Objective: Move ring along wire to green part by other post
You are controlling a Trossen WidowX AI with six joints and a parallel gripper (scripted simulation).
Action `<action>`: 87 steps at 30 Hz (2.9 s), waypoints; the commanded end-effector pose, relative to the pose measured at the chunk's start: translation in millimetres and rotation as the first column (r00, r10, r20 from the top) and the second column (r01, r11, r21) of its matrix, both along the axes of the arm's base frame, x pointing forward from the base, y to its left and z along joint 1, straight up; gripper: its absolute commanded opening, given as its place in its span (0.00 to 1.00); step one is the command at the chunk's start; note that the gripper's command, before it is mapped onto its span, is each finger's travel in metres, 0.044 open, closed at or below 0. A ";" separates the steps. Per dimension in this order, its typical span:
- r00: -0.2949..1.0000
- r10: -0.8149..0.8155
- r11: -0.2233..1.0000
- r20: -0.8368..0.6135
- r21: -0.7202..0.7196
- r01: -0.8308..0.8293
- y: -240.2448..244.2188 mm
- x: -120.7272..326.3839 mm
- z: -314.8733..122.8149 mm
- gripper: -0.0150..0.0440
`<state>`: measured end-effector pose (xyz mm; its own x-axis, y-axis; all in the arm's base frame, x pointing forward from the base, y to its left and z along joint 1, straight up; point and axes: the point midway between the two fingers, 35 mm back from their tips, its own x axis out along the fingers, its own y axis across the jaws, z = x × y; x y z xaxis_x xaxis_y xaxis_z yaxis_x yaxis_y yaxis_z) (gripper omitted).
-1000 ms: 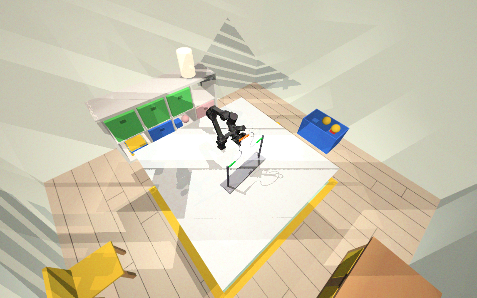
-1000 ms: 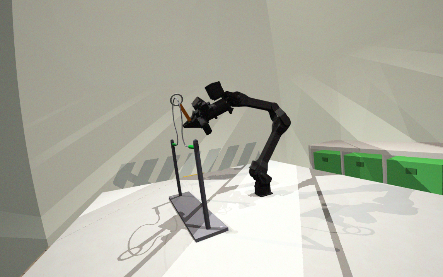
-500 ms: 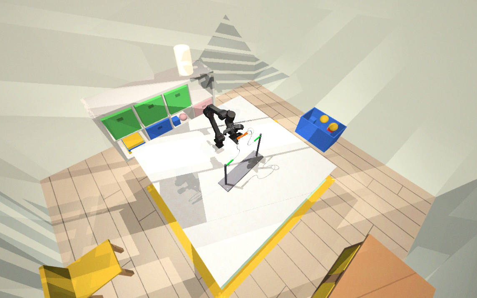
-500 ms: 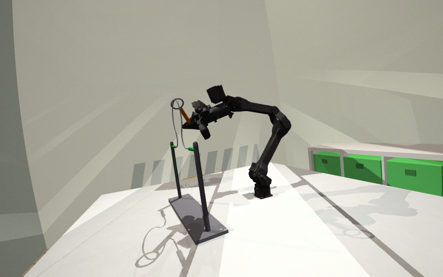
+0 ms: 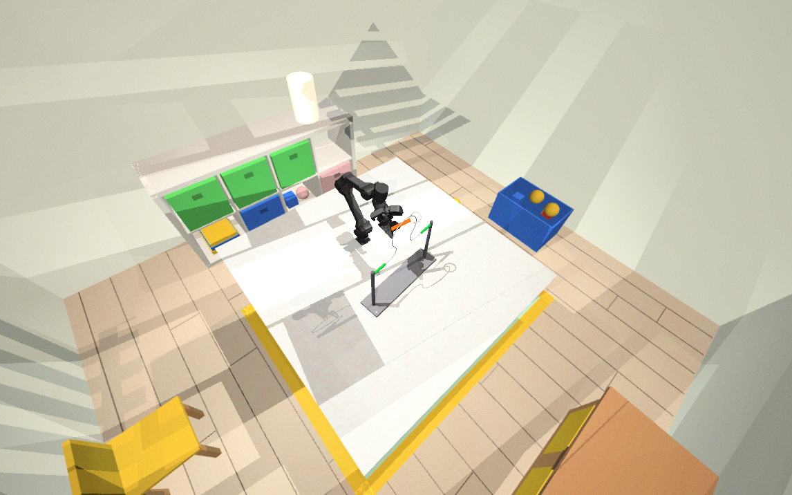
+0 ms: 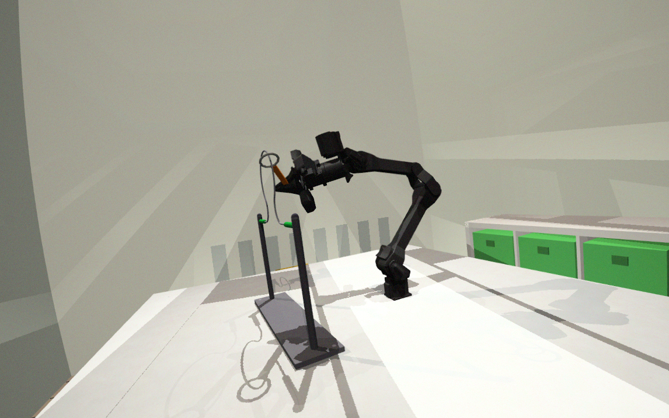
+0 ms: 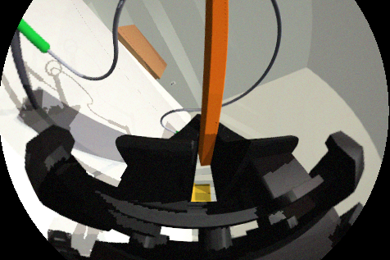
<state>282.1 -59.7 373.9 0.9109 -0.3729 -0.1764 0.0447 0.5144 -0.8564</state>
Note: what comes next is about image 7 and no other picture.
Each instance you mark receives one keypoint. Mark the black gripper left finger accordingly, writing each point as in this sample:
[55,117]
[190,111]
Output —
[179,152]

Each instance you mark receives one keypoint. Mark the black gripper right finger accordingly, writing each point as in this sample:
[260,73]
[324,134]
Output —
[233,152]

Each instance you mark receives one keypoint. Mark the orange handle with silver loop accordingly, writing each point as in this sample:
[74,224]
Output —
[215,61]

